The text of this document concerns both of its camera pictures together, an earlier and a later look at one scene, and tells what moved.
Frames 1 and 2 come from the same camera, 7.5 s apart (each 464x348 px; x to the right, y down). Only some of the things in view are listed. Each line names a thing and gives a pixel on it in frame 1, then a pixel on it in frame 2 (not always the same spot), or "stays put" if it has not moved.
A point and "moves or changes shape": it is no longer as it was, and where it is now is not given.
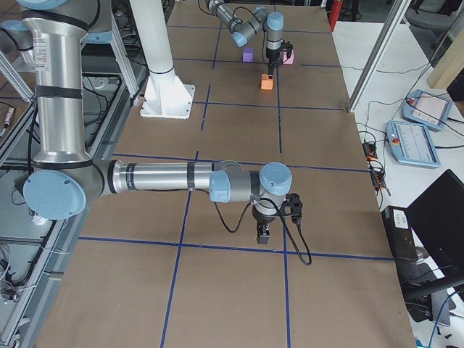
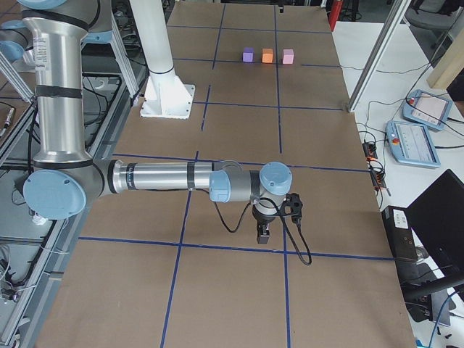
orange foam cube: x=266 y=83 moves or changes shape
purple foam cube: x=248 y=54 stays put
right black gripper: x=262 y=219 stays put
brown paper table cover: x=170 y=268 stays put
